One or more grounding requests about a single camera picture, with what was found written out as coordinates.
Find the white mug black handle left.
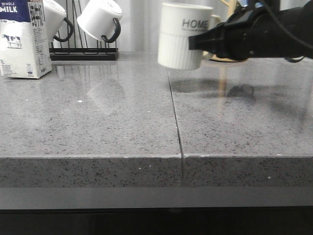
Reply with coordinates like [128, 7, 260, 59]
[43, 0, 73, 43]

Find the wooden mug tree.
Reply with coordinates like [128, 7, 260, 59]
[211, 0, 246, 63]

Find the white mug black handle right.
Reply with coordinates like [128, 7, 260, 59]
[77, 0, 122, 43]

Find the black wire mug rack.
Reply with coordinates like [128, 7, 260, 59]
[49, 0, 121, 61]

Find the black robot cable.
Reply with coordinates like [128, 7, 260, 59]
[254, 0, 313, 63]

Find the white mug black handle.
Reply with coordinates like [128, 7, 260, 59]
[77, 0, 122, 43]
[43, 0, 73, 43]

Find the white HOME mug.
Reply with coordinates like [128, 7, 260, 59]
[157, 2, 222, 71]

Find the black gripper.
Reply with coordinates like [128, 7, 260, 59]
[188, 0, 313, 60]

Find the whole milk carton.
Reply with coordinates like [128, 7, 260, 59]
[0, 0, 52, 79]

